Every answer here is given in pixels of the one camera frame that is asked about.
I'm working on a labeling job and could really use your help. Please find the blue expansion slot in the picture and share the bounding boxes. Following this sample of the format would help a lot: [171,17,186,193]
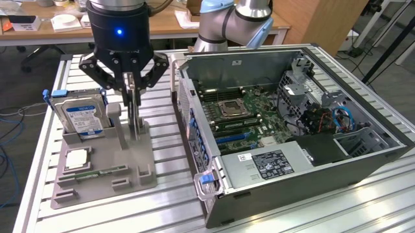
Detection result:
[215,133,249,144]

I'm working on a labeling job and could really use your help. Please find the blue floor cable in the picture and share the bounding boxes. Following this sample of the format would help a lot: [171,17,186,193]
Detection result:
[0,117,26,209]

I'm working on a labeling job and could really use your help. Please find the red wire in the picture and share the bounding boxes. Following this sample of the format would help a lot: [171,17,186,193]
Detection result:
[317,113,330,133]

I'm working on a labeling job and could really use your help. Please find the orange flat box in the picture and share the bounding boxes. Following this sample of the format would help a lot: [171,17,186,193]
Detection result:
[0,17,14,35]

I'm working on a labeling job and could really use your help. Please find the black slanted pole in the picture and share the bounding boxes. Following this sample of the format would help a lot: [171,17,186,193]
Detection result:
[362,36,415,84]

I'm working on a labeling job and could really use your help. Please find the green motherboard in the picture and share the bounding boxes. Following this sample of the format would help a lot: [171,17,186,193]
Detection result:
[194,80,295,156]

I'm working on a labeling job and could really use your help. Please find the grey power supply unit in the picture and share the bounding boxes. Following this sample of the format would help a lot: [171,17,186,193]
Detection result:
[221,142,318,190]

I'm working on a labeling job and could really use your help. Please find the clear plastic bag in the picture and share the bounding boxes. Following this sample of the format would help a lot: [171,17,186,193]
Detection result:
[67,0,90,12]

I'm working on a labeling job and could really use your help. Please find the silver chipset heatsink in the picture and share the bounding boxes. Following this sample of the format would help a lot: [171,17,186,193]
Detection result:
[259,136,281,147]

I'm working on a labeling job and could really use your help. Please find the wooden cabinet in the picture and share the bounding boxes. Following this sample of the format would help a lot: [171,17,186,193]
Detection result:
[282,0,370,58]

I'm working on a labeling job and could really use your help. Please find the graphics card with metal bracket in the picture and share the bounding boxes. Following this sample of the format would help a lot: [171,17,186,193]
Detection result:
[125,72,146,143]

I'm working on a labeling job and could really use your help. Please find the blue card retainer clips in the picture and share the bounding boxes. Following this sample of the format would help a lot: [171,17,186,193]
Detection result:
[189,108,210,170]

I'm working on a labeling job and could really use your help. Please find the cardboard box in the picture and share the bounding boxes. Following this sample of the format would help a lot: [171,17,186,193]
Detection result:
[187,0,205,17]

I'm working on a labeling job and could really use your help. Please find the hard disk in blue caddy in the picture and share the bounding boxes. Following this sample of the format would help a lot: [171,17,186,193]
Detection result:
[42,84,108,141]

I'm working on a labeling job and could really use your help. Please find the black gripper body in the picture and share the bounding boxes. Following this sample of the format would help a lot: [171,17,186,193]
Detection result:
[86,4,155,73]

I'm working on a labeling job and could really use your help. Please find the blue wire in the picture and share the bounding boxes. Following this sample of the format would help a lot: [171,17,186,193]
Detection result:
[330,106,358,133]

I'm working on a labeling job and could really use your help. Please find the installed RAM stick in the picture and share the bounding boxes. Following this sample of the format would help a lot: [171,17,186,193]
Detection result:
[213,117,263,131]

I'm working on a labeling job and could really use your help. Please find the open black PC case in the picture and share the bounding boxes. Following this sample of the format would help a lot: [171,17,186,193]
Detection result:
[170,47,415,229]

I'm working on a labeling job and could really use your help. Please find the metal disk bay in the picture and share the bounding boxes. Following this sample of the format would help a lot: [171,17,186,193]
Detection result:
[277,70,325,117]
[333,126,402,158]

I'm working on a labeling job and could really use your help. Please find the grey parts rack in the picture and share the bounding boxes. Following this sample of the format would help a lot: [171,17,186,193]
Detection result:
[51,102,159,211]

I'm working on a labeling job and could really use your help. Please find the wooden desk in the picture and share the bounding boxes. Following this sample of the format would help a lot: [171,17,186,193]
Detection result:
[0,0,293,53]

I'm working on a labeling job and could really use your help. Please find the green RAM stick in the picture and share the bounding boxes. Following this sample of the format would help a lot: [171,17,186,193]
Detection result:
[60,166,127,182]

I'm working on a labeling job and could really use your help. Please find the black RAM slot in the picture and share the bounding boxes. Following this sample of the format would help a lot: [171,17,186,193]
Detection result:
[202,93,245,102]
[201,87,243,97]

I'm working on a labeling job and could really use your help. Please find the small white box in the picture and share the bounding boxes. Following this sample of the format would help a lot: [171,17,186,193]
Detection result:
[80,14,94,29]

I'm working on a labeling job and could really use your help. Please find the CPU socket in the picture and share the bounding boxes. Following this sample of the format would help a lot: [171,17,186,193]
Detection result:
[218,99,250,119]

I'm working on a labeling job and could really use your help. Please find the white box with round insert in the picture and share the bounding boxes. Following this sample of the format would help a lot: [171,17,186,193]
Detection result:
[51,14,84,33]

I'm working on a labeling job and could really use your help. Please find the white floor cable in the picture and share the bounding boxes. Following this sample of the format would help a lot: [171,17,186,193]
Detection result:
[0,103,48,117]

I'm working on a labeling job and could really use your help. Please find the white paper booklet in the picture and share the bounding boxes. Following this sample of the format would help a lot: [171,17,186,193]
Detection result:
[175,9,202,30]

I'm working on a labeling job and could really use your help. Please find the black office chair base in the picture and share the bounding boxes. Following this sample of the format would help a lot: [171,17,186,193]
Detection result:
[16,42,98,73]

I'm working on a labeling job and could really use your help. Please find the white table frame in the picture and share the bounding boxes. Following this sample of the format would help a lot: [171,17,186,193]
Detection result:
[351,0,415,66]

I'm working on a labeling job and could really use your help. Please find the silver CPU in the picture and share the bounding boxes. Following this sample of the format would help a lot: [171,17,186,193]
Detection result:
[64,150,90,169]

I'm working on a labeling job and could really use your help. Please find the white box with black lid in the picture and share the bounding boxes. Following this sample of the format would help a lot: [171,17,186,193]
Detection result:
[8,15,43,32]

